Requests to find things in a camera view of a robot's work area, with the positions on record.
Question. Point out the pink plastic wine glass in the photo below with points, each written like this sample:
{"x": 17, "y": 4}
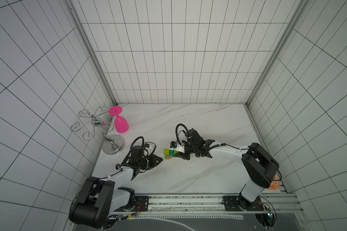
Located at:
{"x": 120, "y": 123}

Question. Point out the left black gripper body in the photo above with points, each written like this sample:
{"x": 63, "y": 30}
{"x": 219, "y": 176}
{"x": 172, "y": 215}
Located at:
{"x": 144, "y": 160}

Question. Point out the orange white patterned bowl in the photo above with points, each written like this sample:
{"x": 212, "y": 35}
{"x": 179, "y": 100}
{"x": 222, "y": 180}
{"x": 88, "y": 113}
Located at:
{"x": 275, "y": 184}

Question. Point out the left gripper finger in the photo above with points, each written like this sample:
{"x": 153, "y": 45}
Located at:
{"x": 155, "y": 160}
{"x": 146, "y": 168}

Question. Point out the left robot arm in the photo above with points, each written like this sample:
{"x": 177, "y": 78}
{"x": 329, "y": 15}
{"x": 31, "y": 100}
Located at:
{"x": 98, "y": 198}

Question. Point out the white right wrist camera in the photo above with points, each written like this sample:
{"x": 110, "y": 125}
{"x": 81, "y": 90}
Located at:
{"x": 177, "y": 147}

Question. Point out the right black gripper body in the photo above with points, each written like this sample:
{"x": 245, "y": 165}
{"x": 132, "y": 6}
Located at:
{"x": 184, "y": 149}

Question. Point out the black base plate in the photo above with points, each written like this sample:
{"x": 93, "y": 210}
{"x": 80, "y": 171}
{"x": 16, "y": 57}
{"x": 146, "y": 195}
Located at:
{"x": 140, "y": 204}
{"x": 233, "y": 203}

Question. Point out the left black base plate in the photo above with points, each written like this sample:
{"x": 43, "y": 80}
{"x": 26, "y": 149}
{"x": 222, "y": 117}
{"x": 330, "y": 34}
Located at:
{"x": 140, "y": 204}

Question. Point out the silver wire glass rack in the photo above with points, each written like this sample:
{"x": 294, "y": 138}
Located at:
{"x": 111, "y": 144}

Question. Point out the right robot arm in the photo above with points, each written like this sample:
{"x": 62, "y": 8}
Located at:
{"x": 261, "y": 167}

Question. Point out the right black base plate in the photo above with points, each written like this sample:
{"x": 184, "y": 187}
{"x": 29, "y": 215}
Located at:
{"x": 233, "y": 203}

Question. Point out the aluminium mounting rail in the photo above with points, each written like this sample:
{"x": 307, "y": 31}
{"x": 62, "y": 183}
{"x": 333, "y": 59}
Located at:
{"x": 165, "y": 204}

